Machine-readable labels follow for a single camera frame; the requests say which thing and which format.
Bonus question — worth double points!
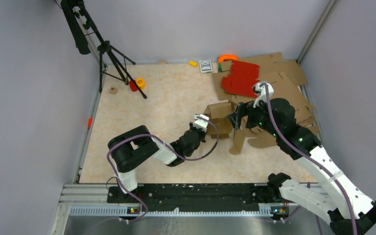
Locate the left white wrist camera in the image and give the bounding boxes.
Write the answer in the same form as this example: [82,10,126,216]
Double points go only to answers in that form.
[192,114,209,133]

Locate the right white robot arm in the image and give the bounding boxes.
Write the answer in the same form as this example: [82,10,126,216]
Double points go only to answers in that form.
[227,98,376,235]

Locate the yellow and red toy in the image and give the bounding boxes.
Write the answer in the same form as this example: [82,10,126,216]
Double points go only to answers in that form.
[129,77,145,92]

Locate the yellow block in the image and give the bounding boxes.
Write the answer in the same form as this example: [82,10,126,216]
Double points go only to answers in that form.
[188,60,198,67]

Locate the playing card deck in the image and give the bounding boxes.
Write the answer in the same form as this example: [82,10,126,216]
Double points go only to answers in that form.
[199,59,212,73]

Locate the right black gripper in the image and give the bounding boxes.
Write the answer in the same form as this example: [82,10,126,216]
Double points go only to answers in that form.
[227,94,281,138]

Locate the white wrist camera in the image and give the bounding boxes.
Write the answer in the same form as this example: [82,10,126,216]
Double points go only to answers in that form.
[192,114,209,133]
[253,81,274,108]

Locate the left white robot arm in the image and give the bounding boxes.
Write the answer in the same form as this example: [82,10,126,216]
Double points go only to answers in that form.
[107,123,207,202]

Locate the black tripod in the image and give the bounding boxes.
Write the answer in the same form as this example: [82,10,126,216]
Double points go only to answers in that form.
[58,0,147,99]

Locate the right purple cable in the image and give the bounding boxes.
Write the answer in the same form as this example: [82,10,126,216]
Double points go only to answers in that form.
[259,82,359,235]

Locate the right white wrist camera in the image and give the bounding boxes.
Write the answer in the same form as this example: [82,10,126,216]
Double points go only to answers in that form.
[253,81,274,108]

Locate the small orange clip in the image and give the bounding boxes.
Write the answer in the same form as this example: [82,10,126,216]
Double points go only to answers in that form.
[87,117,93,129]

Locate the orange tape ring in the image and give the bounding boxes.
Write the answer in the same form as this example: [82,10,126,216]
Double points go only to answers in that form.
[217,54,240,64]

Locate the red cardboard box blank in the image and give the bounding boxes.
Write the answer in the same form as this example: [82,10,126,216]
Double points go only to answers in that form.
[221,60,260,98]

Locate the brown cardboard box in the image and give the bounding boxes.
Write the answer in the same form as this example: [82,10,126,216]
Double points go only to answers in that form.
[203,100,246,155]

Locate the stack of brown cardboard blanks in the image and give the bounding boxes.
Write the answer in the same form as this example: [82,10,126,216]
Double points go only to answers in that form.
[211,51,321,150]

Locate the small wooden block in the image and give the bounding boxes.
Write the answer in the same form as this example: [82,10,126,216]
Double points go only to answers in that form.
[109,87,118,94]

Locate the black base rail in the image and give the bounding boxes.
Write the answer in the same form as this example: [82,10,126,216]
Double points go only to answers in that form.
[107,183,296,222]

